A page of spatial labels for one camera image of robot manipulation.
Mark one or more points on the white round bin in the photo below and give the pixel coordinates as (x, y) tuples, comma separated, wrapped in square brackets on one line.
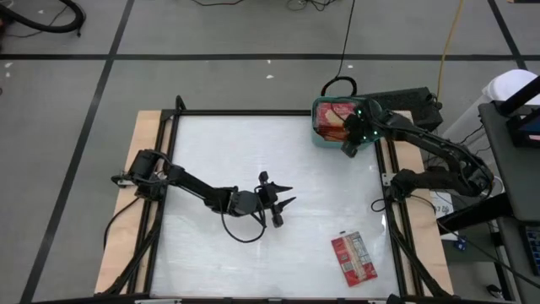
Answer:
[(506, 84)]

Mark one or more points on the dark keyboard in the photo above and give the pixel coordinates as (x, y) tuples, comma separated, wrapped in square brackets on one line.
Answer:
[(533, 249)]

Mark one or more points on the dark grey desk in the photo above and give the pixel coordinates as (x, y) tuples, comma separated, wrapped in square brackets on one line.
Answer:
[(519, 181)]

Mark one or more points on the white paper sheet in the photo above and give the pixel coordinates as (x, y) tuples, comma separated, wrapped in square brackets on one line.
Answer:
[(443, 210)]

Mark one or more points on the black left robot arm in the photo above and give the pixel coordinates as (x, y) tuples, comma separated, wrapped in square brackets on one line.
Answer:
[(194, 183)]

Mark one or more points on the black computer case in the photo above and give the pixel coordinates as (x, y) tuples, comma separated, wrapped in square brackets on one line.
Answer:
[(413, 105)]

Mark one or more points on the small blue object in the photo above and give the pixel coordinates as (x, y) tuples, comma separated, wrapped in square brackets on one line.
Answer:
[(461, 244)]

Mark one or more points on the teal plastic basket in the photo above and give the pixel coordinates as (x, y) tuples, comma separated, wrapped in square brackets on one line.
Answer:
[(327, 144)]

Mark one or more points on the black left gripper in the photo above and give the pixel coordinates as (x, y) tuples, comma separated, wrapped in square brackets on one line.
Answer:
[(253, 202)]

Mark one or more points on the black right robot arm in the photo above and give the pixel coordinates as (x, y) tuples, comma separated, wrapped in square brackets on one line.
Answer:
[(426, 139)]

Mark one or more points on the red popcorn bag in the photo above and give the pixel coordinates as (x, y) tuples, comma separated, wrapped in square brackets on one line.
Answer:
[(329, 122), (353, 258)]

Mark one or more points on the black metal table frame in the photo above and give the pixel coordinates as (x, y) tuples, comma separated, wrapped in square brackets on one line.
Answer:
[(253, 112)]

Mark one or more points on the black desk leg beam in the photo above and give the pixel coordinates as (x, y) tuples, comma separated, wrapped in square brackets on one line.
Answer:
[(476, 213)]

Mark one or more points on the black pole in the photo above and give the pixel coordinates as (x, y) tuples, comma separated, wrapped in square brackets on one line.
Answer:
[(521, 96)]

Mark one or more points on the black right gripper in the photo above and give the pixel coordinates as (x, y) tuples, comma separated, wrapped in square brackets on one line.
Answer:
[(365, 126)]

